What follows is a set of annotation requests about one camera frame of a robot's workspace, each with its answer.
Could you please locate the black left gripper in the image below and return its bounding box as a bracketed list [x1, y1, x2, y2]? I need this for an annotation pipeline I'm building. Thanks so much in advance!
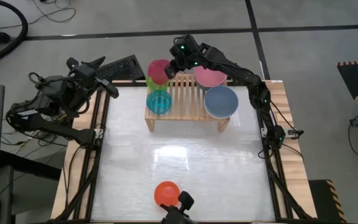
[66, 55, 120, 99]

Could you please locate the large pink bowl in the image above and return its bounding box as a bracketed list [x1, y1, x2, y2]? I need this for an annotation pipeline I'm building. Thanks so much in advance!
[193, 65, 228, 90]

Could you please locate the small cyan plastic bowl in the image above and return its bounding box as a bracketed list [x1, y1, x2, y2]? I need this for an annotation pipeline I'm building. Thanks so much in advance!
[146, 89, 173, 115]

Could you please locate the small white connector box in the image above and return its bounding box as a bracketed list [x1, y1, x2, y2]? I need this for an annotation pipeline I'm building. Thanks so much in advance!
[286, 128, 305, 139]

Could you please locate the small orange plastic bowl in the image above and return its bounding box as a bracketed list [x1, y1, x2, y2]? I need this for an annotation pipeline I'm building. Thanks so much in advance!
[154, 181, 181, 208]

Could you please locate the small magenta plastic bowl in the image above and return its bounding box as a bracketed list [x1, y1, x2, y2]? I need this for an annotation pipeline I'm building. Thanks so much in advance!
[147, 58, 171, 86]

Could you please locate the white table mat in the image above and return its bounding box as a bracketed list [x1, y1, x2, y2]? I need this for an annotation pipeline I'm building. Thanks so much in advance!
[90, 85, 276, 222]

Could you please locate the thin black floor cable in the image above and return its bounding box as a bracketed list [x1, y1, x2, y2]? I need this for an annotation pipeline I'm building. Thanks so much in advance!
[0, 0, 76, 30]

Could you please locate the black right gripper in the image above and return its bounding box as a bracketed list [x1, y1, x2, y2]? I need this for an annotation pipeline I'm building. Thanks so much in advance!
[164, 34, 201, 80]

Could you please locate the small green plastic bowl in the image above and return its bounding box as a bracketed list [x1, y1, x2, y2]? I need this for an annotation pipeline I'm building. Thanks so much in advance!
[145, 76, 170, 93]

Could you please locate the slatted wooden shelf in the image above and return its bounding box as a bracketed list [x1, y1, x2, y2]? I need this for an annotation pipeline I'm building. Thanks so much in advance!
[144, 73, 231, 133]

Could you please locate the black vacuum hose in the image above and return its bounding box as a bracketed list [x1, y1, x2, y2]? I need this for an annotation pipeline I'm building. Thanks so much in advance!
[0, 0, 29, 63]

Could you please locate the large blue-grey bowl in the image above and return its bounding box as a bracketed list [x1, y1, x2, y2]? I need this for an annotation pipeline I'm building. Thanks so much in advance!
[203, 85, 239, 118]

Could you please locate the black metal table frame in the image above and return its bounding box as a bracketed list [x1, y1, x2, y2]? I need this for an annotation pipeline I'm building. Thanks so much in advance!
[53, 80, 316, 224]

